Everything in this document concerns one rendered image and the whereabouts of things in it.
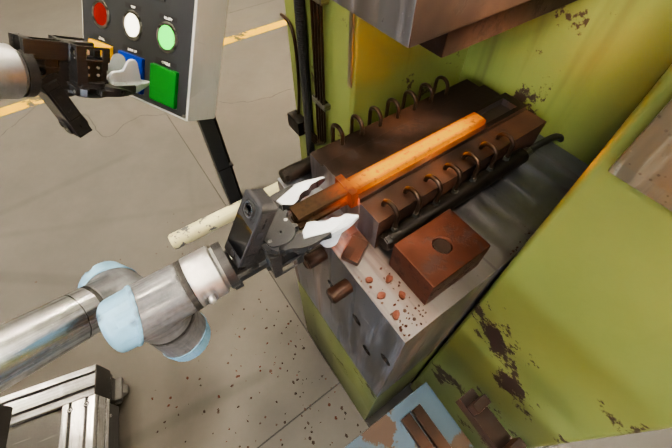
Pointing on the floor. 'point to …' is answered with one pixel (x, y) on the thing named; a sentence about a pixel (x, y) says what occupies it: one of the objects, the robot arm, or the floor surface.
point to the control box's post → (219, 158)
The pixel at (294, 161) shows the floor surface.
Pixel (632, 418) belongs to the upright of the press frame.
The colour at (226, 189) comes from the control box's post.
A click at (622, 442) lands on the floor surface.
